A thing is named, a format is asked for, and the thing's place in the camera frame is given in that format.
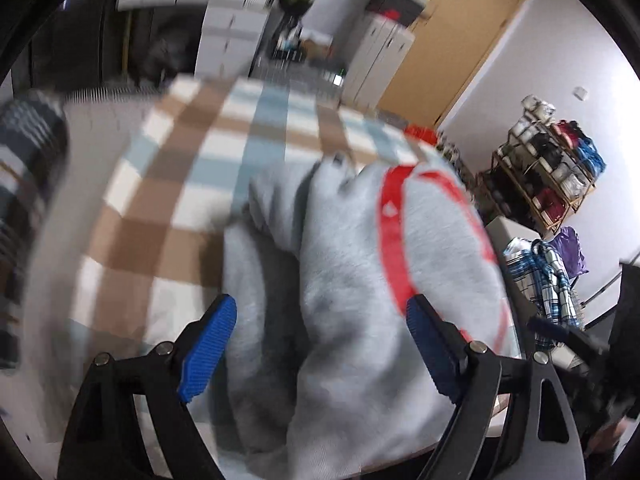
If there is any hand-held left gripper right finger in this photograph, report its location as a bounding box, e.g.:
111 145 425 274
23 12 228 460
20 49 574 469
406 294 587 480

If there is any dark plaid folded cloth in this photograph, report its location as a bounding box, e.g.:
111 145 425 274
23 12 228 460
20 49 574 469
0 97 68 371

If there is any red plastic bag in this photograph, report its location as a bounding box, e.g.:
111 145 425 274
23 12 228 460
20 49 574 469
405 127 438 146

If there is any silver suitcase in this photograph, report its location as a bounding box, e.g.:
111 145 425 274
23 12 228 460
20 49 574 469
250 62 346 106

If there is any black box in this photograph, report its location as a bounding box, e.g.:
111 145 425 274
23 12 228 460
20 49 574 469
365 0 426 28

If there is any grey hoodie with red print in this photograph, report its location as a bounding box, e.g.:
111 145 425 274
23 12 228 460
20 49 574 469
222 157 523 480

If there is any purple cloth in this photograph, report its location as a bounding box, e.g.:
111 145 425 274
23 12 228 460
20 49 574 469
547 226 587 276

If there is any blue plaid shirt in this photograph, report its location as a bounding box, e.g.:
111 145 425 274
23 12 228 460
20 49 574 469
502 239 583 331

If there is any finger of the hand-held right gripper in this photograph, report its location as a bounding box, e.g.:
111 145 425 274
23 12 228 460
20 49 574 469
527 314 608 356

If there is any brown blue checked blanket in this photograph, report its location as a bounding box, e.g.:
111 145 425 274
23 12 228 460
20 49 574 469
70 75 461 351

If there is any white storage cabinet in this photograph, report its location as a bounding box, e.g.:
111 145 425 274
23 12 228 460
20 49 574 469
340 12 416 111

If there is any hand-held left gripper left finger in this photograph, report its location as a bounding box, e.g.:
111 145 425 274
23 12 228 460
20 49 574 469
57 294 237 480

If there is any white drawer desk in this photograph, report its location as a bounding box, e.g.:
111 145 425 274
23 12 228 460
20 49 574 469
117 0 273 78

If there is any wooden shoe rack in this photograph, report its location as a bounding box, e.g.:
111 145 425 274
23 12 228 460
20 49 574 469
477 95 606 233

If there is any wooden door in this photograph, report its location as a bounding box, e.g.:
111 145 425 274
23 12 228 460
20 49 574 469
375 0 531 128

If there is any white dotted mat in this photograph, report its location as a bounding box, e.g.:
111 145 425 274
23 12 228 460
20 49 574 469
0 85 171 480

